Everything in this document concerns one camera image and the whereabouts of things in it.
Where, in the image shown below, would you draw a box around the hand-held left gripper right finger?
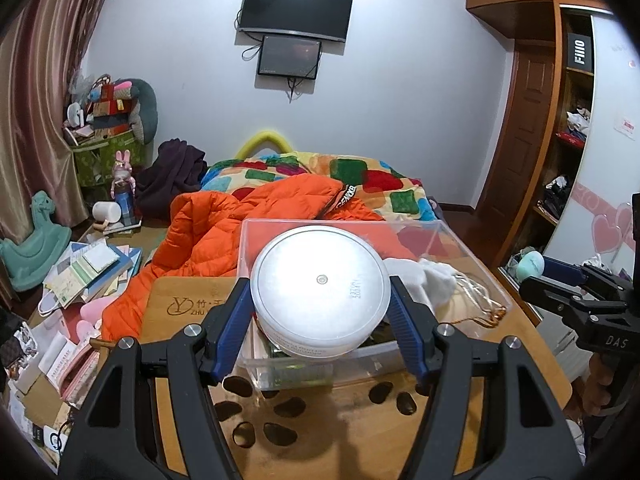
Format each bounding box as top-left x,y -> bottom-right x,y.
389,275 -> 587,480

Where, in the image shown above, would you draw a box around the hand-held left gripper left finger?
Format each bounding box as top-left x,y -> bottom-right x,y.
59,277 -> 253,480

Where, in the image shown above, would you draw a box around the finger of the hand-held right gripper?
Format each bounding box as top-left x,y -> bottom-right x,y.
542,258 -> 640,306
518,277 -> 601,323

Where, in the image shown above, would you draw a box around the mint green round object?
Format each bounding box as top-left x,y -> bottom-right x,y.
520,252 -> 546,281

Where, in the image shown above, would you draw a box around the pink round jar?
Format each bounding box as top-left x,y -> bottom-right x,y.
250,226 -> 392,361

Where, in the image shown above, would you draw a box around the clear plastic storage box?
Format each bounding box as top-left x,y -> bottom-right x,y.
235,217 -> 516,393

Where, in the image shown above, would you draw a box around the person's right hand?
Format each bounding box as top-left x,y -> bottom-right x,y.
582,355 -> 627,411

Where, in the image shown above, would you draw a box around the grey flat box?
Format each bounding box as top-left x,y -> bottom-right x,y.
550,330 -> 593,386

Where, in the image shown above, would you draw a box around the black and white clothes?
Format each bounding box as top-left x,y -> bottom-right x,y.
542,176 -> 573,218

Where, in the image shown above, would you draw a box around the orange down jacket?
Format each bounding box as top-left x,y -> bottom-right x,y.
101,175 -> 383,343

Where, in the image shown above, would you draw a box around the wooden desk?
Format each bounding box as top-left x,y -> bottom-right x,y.
145,255 -> 573,480

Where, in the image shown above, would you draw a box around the white heart-print sliding door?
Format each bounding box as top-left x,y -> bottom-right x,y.
542,10 -> 640,281

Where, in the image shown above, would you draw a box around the brown wooden door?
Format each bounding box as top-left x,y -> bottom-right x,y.
477,42 -> 558,261

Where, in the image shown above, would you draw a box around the white crumpled clothes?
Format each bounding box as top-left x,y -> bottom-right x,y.
567,107 -> 593,133

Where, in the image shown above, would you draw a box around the colourful patterned blanket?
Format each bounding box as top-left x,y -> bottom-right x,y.
200,151 -> 446,241

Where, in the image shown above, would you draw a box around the wooden wardrobe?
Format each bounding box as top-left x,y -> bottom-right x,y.
465,0 -> 640,326

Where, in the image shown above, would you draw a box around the dark purple cloth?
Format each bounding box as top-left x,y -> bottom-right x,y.
135,138 -> 208,218

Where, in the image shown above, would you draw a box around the pink bunny doll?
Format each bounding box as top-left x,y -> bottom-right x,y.
111,150 -> 137,216

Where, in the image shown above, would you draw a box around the yellow foam arch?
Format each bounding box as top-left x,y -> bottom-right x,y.
235,130 -> 296,158

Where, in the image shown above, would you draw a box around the scattered papers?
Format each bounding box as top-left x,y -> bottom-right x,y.
7,310 -> 101,411

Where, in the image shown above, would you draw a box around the green storage box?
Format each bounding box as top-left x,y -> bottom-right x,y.
72,130 -> 148,186

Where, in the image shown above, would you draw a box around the teal rocking horse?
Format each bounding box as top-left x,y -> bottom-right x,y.
0,192 -> 73,292

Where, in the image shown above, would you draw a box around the black box with white print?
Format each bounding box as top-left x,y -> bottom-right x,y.
567,31 -> 596,73

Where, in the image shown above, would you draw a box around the grey cushion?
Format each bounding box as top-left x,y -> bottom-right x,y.
127,78 -> 160,143

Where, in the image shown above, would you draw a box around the patchwork plush toys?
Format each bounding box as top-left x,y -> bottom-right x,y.
85,77 -> 136,121

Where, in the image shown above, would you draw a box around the pink brown curtain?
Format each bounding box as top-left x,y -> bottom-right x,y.
0,0 -> 108,261

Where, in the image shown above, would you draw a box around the white drawstring pouch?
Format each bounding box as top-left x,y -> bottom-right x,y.
382,257 -> 507,331

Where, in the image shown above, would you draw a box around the small black wall monitor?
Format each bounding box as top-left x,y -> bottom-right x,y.
257,34 -> 322,80

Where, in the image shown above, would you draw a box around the black wall television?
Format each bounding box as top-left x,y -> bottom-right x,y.
237,0 -> 355,43

